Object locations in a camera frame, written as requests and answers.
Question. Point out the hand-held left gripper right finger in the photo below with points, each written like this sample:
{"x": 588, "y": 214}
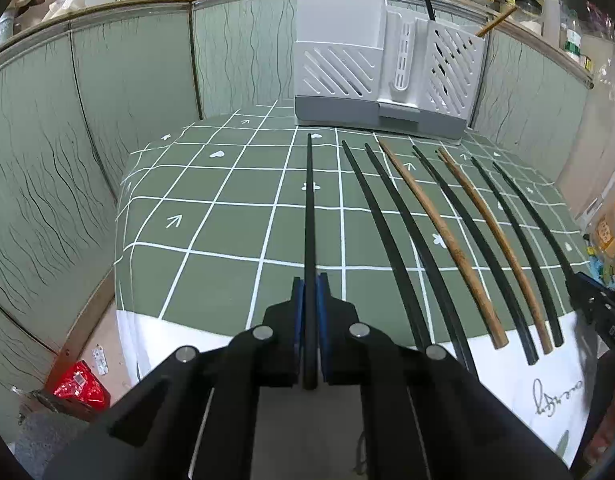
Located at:
{"x": 323, "y": 310}

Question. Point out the white plastic piece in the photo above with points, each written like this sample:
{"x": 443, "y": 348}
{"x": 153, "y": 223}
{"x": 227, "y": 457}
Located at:
{"x": 101, "y": 360}

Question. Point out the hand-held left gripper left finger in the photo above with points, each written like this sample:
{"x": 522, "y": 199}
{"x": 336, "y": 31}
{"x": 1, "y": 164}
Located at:
{"x": 298, "y": 310}

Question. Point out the green checked tablecloth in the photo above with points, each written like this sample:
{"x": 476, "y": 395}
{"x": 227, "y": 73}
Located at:
{"x": 212, "y": 200}

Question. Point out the red shiny packet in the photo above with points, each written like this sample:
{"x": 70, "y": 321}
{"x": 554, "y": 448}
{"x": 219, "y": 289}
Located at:
{"x": 77, "y": 385}

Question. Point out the white squeeze bottle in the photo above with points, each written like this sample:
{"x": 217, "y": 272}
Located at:
{"x": 551, "y": 17}

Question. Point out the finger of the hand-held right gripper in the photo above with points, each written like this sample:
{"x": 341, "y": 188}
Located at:
{"x": 582, "y": 292}

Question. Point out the white crumpled bag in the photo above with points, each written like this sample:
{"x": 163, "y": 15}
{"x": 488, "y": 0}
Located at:
{"x": 64, "y": 6}

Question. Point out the white plastic utensil holder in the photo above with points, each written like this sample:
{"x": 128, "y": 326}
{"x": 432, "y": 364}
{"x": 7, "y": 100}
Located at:
{"x": 337, "y": 25}

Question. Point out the clear jar with white powder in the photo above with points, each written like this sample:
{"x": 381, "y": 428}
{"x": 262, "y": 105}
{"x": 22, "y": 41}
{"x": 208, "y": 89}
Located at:
{"x": 522, "y": 10}

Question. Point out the white bottle with green label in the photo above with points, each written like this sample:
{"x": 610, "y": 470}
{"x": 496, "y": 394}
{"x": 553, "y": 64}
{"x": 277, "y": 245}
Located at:
{"x": 571, "y": 40}

